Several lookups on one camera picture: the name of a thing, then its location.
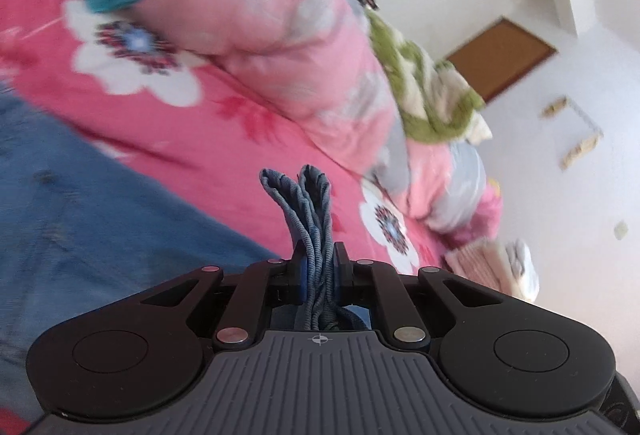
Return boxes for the blue denim jeans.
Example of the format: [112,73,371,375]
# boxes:
[1,91,373,434]

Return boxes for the pink and white folded cloth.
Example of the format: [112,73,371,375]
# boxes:
[444,238,540,303]

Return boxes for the green and white fleece blanket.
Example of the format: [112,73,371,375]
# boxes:
[366,9,492,146]

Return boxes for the pink floral quilt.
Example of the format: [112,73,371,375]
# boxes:
[134,0,502,245]

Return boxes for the brown wooden door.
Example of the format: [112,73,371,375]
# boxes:
[446,18,558,103]

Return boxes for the magenta floral bed sheet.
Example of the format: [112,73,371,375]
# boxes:
[0,0,446,435]

